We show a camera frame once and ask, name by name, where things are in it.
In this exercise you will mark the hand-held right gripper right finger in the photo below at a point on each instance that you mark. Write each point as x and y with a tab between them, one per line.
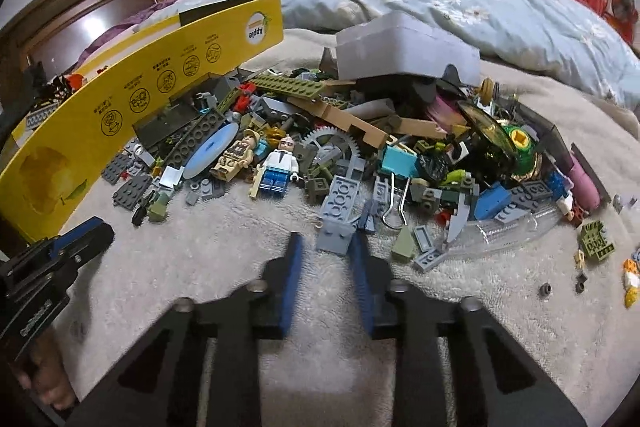
361	282

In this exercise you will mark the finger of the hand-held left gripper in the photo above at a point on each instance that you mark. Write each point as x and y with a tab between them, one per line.
90	249
75	234

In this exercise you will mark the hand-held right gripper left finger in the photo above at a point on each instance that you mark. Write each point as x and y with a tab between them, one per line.
292	282

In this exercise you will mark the blue-grey studded brick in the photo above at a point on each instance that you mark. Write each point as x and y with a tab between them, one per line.
340	202

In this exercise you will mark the clear plastic toy piece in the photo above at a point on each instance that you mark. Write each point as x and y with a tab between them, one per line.
500	229

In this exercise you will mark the yellow cardboard box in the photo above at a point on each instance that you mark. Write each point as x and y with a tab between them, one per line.
150	82

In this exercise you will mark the person's left hand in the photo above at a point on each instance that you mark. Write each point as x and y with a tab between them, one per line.
50	377

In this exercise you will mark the olive green minifigure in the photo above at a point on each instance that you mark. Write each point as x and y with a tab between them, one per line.
157	207

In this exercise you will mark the white coat minifigure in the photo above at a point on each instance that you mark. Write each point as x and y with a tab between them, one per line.
282	164

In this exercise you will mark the teal binder clip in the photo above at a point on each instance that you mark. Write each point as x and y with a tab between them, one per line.
397	159

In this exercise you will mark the tan minifigure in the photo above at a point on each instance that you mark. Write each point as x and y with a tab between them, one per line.
237	154

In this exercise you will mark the grey toy gear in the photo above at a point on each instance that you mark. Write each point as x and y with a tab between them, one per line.
325	139

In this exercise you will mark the dark spiky toy figure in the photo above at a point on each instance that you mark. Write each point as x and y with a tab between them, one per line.
62	87

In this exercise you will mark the light blue disc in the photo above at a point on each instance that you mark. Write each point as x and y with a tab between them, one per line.
207	152

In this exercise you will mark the dark cloth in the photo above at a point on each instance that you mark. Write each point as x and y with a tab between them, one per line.
32	82

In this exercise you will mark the pile of toy bricks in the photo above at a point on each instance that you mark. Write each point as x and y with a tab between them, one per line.
350	117

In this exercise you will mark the green and gold spinner disc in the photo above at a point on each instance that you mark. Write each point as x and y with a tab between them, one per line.
520	142

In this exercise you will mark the purple cloth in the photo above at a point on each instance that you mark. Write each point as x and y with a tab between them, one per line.
145	14

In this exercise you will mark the large grey plastic block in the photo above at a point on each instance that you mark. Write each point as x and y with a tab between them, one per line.
400	47

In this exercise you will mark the olive green small plate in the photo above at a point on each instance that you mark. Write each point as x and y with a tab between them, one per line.
597	242

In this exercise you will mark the pink toy piece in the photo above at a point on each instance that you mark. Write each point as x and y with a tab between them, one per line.
582	179

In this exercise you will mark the yellow and white small piece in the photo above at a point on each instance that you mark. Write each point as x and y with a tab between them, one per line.
632	282

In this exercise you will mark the blue floral duvet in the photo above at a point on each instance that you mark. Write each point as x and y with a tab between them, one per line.
450	7

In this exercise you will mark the red electric fan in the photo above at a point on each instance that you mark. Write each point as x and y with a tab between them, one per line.
620	2

